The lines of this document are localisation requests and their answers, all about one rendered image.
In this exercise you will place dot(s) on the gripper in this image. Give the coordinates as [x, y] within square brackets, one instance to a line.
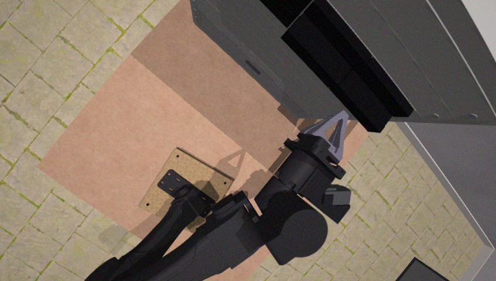
[313, 149]

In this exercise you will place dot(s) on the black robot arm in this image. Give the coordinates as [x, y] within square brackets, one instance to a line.
[288, 226]

